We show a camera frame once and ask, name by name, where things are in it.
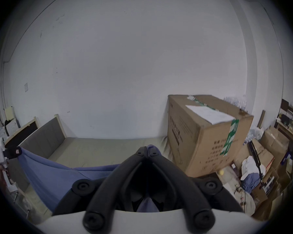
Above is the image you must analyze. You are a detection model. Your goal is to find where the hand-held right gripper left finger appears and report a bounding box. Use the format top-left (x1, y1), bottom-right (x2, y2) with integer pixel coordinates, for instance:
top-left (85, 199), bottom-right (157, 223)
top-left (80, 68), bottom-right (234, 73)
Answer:
top-left (52, 147), bottom-right (147, 232)

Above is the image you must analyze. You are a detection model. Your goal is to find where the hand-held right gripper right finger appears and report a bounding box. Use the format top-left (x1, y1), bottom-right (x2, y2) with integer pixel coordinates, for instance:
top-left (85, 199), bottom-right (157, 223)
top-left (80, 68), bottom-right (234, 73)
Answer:
top-left (146, 146), bottom-right (244, 232)

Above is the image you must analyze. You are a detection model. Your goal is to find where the blue garment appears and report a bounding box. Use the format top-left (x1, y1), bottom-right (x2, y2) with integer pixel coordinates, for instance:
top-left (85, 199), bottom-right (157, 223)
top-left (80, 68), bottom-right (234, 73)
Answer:
top-left (17, 144), bottom-right (167, 215)

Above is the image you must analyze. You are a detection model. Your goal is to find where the person's left hand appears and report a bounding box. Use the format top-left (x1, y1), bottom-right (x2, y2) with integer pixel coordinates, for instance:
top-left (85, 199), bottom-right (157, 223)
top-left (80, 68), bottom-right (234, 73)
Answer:
top-left (0, 165), bottom-right (9, 181)

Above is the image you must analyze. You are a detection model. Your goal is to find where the wooden framed black board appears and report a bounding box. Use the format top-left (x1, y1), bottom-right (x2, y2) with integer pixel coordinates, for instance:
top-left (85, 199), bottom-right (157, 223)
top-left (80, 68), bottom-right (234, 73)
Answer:
top-left (4, 117), bottom-right (40, 149)

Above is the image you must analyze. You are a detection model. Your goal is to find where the grey padded headboard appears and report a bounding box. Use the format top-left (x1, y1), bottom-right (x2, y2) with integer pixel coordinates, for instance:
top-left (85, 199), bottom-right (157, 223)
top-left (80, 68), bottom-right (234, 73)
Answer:
top-left (18, 114), bottom-right (68, 161)

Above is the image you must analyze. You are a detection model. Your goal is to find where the bed with beige sheet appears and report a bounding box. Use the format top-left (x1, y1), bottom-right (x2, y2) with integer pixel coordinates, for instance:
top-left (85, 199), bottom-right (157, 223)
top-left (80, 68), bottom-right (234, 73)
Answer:
top-left (8, 135), bottom-right (177, 216)

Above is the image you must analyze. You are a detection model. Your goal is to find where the large cardboard carton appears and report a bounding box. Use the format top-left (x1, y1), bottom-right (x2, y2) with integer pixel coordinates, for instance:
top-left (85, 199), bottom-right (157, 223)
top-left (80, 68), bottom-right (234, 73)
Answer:
top-left (167, 95), bottom-right (254, 179)

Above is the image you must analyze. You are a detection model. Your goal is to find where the beige cloth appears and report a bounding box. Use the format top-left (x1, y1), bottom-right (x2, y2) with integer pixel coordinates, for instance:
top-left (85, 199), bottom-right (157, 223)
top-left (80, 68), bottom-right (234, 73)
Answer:
top-left (236, 191), bottom-right (257, 216)

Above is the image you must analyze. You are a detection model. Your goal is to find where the blue grey cloth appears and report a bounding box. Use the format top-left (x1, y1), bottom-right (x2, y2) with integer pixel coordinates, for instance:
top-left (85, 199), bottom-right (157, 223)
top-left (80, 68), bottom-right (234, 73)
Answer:
top-left (243, 173), bottom-right (260, 195)

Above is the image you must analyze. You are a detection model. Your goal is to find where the black stand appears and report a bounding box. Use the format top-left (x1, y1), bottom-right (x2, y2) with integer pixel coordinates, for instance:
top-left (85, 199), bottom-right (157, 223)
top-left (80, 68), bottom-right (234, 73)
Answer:
top-left (248, 140), bottom-right (266, 188)

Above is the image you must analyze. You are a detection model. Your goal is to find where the white paper sheet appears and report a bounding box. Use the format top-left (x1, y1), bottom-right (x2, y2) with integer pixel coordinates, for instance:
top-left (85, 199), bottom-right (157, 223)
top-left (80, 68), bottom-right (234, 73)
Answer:
top-left (185, 104), bottom-right (236, 125)

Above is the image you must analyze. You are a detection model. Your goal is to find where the flat open cardboard carton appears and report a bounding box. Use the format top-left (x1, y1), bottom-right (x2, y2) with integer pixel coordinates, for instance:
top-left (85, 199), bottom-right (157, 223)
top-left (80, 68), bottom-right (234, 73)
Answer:
top-left (234, 138), bottom-right (274, 177)

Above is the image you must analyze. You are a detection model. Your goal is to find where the small cardboard carton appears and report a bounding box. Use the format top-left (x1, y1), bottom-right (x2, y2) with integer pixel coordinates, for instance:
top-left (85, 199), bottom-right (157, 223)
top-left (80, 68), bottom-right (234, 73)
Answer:
top-left (260, 127), bottom-right (290, 158)

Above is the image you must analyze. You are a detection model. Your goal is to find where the cluttered wooden shelf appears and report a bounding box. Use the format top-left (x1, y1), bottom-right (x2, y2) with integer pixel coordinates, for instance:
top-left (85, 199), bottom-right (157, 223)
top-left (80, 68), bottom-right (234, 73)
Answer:
top-left (275, 98), bottom-right (293, 146)

